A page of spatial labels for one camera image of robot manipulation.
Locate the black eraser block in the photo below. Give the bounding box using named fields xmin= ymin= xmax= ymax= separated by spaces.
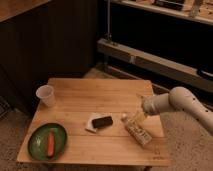
xmin=92 ymin=116 xmax=113 ymax=128

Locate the white lying bottle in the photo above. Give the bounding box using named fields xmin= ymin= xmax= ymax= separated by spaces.
xmin=121 ymin=114 xmax=152 ymax=146

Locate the dark wooden cabinet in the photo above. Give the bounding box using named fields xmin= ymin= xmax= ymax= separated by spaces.
xmin=0 ymin=0 xmax=98 ymax=115

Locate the translucent plastic cup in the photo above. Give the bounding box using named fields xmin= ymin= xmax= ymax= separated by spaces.
xmin=36 ymin=85 xmax=55 ymax=107

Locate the metal shelf rack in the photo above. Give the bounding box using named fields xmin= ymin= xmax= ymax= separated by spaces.
xmin=98 ymin=0 xmax=213 ymax=94

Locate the green plate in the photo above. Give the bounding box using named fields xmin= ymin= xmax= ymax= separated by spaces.
xmin=27 ymin=123 xmax=68 ymax=161

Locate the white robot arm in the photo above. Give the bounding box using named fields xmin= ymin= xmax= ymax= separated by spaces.
xmin=131 ymin=86 xmax=213 ymax=136

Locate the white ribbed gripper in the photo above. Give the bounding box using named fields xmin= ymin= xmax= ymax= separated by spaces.
xmin=130 ymin=97 xmax=158 ymax=124

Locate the orange carrot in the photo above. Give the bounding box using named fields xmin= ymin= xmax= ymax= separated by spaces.
xmin=47 ymin=132 xmax=54 ymax=157

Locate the white sponge pad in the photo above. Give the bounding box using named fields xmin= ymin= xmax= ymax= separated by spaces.
xmin=85 ymin=113 xmax=101 ymax=133

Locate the wooden table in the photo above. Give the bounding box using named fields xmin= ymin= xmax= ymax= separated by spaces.
xmin=16 ymin=77 xmax=172 ymax=168

